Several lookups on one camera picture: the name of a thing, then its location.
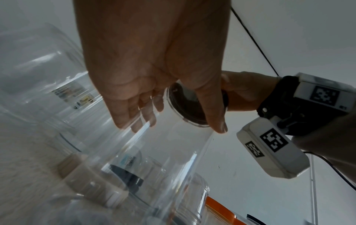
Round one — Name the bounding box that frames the person's left hand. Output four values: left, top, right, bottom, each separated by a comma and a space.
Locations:
72, 0, 233, 134

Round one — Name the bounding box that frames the person's right hand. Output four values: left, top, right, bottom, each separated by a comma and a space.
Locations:
221, 70, 281, 112

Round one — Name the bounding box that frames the large black lid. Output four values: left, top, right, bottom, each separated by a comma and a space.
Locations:
166, 81, 230, 128
108, 163, 145, 192

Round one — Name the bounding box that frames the large transparent jar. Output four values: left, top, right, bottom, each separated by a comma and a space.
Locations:
39, 84, 217, 225

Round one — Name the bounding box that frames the group of transparent plastic jars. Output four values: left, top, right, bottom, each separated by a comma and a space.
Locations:
0, 23, 211, 225

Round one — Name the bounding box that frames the person's right forearm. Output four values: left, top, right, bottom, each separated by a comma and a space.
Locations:
291, 112, 356, 188

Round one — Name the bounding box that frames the black white marker wristband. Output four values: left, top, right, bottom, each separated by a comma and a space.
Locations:
256, 72, 356, 136

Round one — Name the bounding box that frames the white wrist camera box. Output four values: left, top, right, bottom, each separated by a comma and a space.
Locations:
236, 117, 311, 179

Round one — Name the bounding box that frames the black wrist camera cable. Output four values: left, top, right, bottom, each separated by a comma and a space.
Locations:
303, 151, 356, 191

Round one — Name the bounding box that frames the white wall conduit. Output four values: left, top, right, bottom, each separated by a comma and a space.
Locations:
309, 157, 319, 225

